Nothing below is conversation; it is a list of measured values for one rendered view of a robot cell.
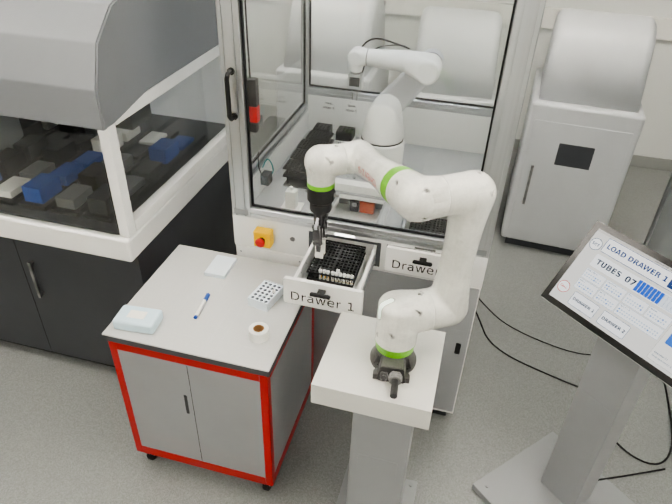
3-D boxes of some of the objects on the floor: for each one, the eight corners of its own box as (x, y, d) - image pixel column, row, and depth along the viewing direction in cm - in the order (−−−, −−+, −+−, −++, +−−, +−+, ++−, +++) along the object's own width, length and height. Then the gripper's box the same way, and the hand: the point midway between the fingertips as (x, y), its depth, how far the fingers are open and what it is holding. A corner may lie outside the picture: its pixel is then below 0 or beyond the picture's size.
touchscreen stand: (558, 582, 213) (655, 394, 155) (471, 488, 244) (525, 300, 185) (639, 514, 237) (750, 327, 178) (551, 435, 267) (621, 254, 208)
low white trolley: (275, 502, 235) (268, 371, 192) (136, 465, 247) (101, 333, 204) (315, 395, 282) (318, 269, 238) (197, 368, 293) (179, 244, 250)
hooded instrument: (160, 399, 276) (76, 0, 174) (-154, 323, 312) (-378, -47, 209) (254, 257, 372) (235, -54, 270) (5, 211, 408) (-95, -80, 305)
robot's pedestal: (404, 552, 221) (430, 421, 177) (328, 530, 227) (334, 399, 183) (417, 483, 245) (441, 354, 201) (347, 465, 250) (357, 336, 207)
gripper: (325, 213, 189) (324, 270, 203) (337, 190, 200) (335, 245, 215) (303, 209, 190) (303, 266, 204) (316, 186, 202) (315, 241, 216)
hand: (320, 248), depth 207 cm, fingers closed
